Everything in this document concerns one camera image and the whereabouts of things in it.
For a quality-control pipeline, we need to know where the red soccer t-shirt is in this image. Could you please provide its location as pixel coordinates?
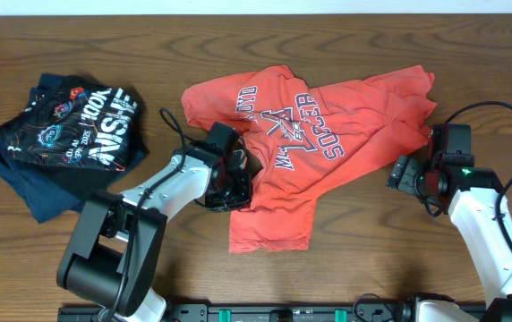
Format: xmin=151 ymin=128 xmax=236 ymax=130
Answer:
xmin=181 ymin=65 xmax=435 ymax=253

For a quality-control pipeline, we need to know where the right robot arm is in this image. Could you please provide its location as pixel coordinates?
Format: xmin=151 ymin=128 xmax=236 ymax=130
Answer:
xmin=388 ymin=150 xmax=512 ymax=321

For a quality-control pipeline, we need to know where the black printed t-shirt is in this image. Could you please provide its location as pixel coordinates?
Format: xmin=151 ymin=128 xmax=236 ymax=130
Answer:
xmin=0 ymin=84 xmax=141 ymax=172

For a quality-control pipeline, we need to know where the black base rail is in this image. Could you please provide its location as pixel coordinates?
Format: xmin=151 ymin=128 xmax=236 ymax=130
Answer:
xmin=56 ymin=292 xmax=490 ymax=322

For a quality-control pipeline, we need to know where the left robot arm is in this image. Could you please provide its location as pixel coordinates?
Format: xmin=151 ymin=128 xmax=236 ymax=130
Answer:
xmin=56 ymin=148 xmax=252 ymax=321

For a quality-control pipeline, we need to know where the navy blue folded garment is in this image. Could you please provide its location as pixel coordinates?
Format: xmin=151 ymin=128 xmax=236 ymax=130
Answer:
xmin=0 ymin=72 xmax=148 ymax=225

